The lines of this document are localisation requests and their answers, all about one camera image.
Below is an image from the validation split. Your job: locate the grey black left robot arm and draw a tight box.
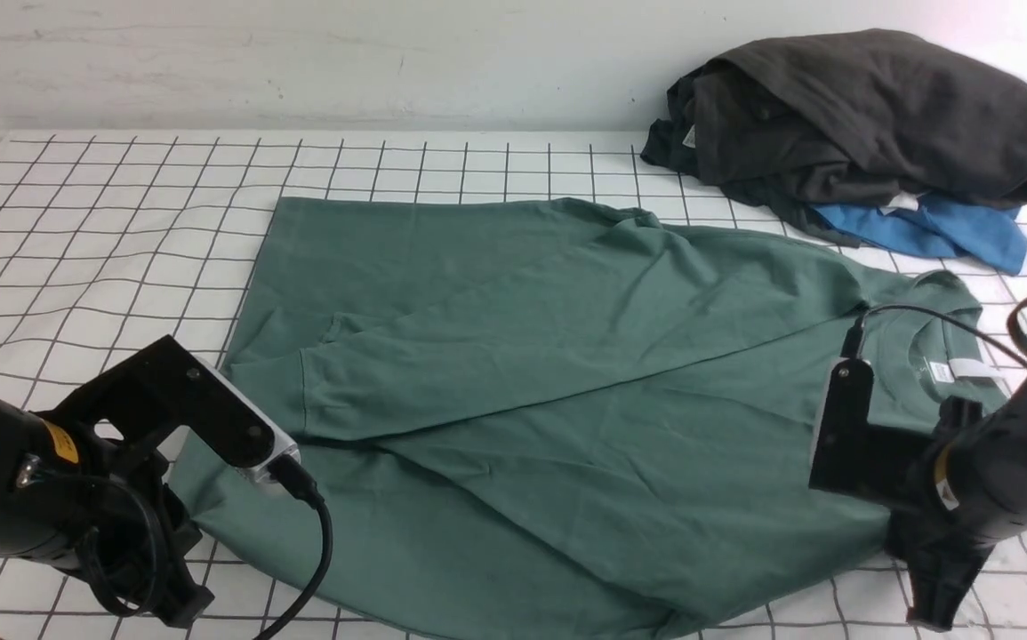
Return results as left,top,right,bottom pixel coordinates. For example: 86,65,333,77
0,336,296,628

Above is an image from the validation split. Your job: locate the green long-sleeve shirt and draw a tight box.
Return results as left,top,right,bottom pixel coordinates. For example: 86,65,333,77
225,197,981,639

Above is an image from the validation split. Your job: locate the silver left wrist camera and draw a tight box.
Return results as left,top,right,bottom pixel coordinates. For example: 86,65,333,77
189,356,301,492

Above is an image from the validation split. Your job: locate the white grid-pattern table cloth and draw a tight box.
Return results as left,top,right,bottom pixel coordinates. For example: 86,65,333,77
0,131,1027,639

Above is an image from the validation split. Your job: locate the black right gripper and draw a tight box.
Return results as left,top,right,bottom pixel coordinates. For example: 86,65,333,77
808,359,1025,632

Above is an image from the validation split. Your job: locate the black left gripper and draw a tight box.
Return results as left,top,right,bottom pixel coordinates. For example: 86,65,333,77
24,334,276,628

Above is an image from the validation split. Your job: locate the blue crumpled garment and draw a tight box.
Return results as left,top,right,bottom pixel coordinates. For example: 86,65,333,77
813,194,1027,276

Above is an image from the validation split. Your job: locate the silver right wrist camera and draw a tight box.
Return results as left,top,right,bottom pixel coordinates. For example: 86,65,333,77
810,359,843,472

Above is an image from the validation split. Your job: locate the dark grey crumpled garment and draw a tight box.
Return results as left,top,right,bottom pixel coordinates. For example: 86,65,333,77
640,28,1027,243

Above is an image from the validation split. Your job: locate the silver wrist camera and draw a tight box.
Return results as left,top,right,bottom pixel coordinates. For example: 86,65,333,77
810,359,843,472
189,356,301,492

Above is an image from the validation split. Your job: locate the black right camera cable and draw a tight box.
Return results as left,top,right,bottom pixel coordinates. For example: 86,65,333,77
840,292,1027,374

